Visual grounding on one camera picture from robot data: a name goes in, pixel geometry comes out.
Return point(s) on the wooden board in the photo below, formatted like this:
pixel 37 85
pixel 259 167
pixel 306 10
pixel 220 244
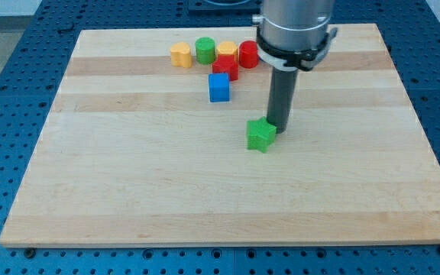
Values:
pixel 134 155

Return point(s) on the green cylinder block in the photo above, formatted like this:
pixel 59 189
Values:
pixel 205 50

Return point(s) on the red cylinder block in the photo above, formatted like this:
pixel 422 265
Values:
pixel 248 57

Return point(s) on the yellow heart block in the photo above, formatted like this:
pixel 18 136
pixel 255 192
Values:
pixel 180 55

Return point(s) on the yellow hexagon block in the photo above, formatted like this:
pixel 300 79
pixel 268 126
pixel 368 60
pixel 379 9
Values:
pixel 227 48

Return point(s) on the red star block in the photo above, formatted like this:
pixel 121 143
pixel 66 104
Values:
pixel 226 64

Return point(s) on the blue cube block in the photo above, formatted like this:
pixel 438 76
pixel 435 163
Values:
pixel 219 87

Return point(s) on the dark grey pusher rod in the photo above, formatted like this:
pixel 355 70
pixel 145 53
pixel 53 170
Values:
pixel 282 87

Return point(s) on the green star block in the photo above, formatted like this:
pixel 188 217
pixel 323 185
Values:
pixel 260 134

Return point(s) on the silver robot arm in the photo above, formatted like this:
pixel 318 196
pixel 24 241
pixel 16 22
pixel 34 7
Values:
pixel 293 34

